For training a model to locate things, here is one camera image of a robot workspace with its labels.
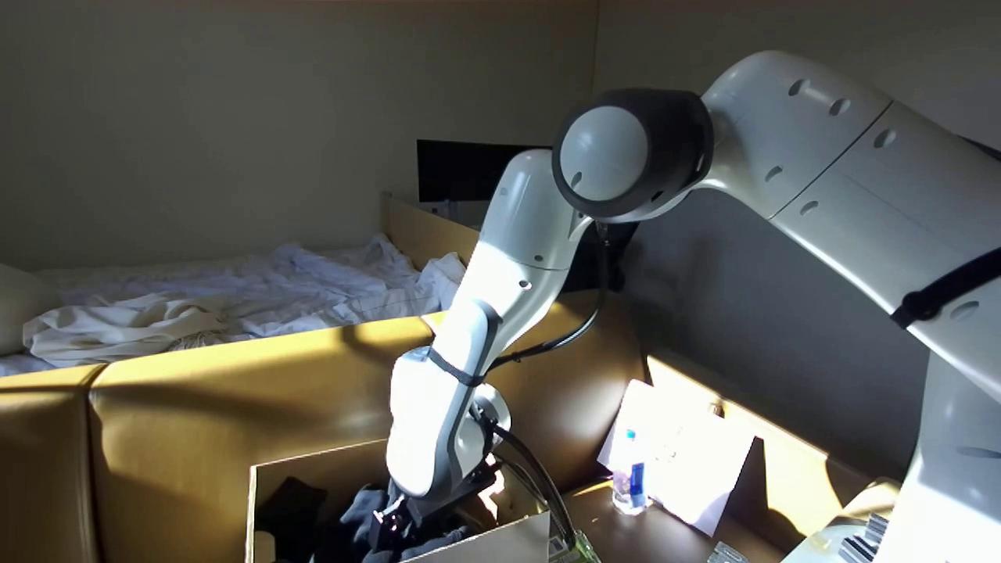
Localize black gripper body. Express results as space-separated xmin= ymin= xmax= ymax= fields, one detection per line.
xmin=378 ymin=466 xmax=498 ymax=534

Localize tan leather couch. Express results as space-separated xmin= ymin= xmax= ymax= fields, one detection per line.
xmin=0 ymin=289 xmax=900 ymax=563

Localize open cardboard box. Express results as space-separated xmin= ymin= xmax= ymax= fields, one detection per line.
xmin=245 ymin=436 xmax=553 ymax=563
xmin=594 ymin=376 xmax=761 ymax=540

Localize small green packet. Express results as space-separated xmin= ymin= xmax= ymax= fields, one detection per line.
xmin=547 ymin=526 xmax=605 ymax=563

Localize small blue label bottle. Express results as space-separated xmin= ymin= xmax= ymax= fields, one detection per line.
xmin=609 ymin=427 xmax=652 ymax=516

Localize right open cardboard box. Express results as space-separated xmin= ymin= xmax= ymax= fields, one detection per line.
xmin=594 ymin=376 xmax=761 ymax=540

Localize rumpled white bed sheets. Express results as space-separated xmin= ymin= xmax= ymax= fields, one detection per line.
xmin=20 ymin=231 xmax=469 ymax=368

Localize black computer monitor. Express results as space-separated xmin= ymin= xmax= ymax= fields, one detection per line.
xmin=417 ymin=136 xmax=551 ymax=207

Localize white barcode labelled item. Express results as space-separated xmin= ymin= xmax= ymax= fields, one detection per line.
xmin=790 ymin=511 xmax=889 ymax=563

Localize black strap on arm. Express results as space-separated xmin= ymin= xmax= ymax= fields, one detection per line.
xmin=889 ymin=246 xmax=1001 ymax=328

